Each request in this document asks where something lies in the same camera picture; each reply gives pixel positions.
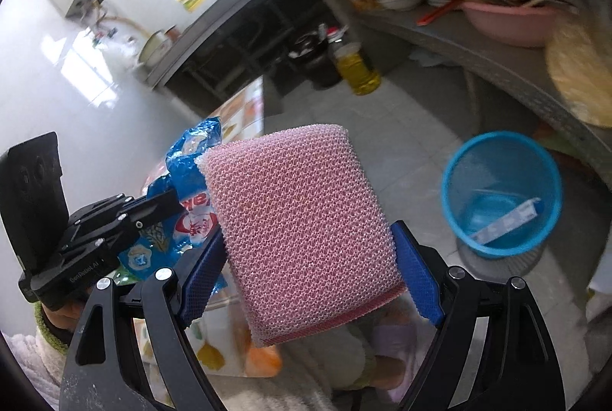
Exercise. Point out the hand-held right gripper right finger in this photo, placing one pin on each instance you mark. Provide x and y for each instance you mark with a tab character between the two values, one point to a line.
420	282

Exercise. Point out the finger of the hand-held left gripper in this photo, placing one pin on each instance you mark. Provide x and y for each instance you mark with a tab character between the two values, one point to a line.
153	207

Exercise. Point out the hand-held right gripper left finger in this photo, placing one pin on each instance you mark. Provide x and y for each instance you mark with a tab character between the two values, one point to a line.
201	282

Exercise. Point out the blue printed plastic bag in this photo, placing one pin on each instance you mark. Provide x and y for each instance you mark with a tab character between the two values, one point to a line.
191	143

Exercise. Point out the long carton box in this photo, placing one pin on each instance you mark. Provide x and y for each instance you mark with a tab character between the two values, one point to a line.
507	219

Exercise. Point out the blue plastic basket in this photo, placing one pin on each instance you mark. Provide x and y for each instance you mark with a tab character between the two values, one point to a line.
459	181

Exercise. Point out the pink mesh sponge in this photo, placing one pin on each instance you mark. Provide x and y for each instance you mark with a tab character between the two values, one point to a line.
296	224

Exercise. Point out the person's left forearm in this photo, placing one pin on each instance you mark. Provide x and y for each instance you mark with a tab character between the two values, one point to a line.
33	368

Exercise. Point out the lavender slipper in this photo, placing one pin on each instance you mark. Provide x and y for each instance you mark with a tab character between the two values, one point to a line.
387	337

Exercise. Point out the enamel basin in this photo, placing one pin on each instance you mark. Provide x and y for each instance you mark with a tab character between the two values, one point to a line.
155	47

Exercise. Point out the small brown cup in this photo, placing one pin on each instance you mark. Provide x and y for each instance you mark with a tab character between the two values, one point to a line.
172	34

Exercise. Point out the dark ceramic jar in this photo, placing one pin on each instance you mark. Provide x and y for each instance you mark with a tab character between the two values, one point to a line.
320	66

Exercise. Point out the cooking oil bottle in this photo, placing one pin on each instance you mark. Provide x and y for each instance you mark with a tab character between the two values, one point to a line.
358	71

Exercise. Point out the white rag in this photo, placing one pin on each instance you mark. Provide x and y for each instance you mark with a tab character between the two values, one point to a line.
430	57

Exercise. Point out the bag of yellow food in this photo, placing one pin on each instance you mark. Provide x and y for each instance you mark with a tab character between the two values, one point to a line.
578	76

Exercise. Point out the red spatula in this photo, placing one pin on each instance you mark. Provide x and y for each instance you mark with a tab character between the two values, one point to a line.
437	14

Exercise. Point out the pink plastic basin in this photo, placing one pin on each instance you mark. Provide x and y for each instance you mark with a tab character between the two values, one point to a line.
507	26

